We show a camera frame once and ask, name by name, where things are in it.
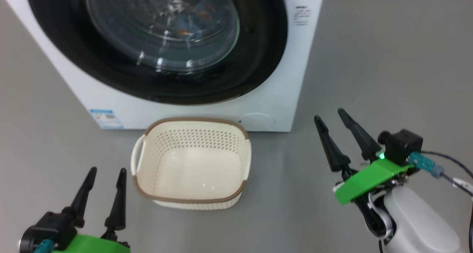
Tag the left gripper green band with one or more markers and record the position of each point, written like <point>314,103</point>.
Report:
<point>96,245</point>

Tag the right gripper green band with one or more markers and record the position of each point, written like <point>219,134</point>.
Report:
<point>369,181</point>

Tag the black glass washing machine door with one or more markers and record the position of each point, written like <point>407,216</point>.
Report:
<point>251,71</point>

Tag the blue bear print garment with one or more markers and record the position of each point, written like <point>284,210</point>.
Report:
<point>192,23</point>

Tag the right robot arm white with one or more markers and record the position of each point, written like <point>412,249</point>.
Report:
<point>414,223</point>

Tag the white washing machine body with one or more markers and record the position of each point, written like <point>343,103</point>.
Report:
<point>281,94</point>

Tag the cream perforated laundry basket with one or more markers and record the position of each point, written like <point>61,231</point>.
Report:
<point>192,171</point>

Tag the blue energy label sticker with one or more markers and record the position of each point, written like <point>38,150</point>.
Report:
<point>106,119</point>

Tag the small text sticker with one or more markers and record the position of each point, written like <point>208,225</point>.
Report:
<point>303,15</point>

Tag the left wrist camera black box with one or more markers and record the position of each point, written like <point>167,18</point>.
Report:
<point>51,227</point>

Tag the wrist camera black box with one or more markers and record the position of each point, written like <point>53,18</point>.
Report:
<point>404,145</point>
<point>51,227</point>

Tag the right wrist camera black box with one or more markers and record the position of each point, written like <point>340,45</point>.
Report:
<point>404,145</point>

